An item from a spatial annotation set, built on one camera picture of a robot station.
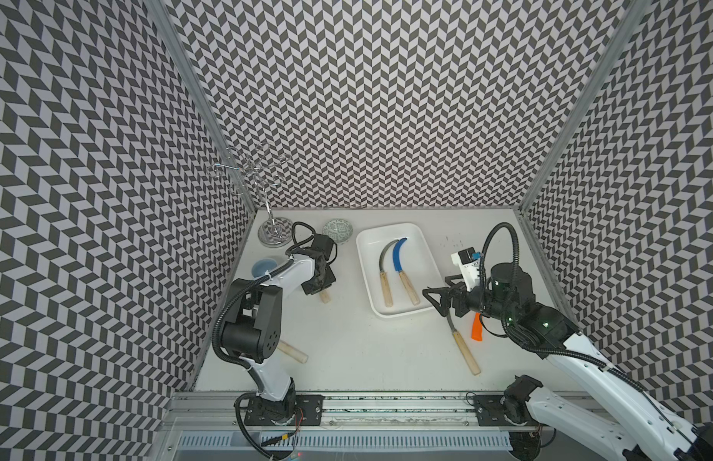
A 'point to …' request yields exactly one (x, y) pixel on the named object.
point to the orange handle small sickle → (477, 332)
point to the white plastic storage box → (414, 259)
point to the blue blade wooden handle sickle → (404, 277)
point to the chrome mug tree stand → (274, 231)
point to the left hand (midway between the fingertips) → (322, 285)
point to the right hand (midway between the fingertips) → (437, 291)
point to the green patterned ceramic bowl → (338, 230)
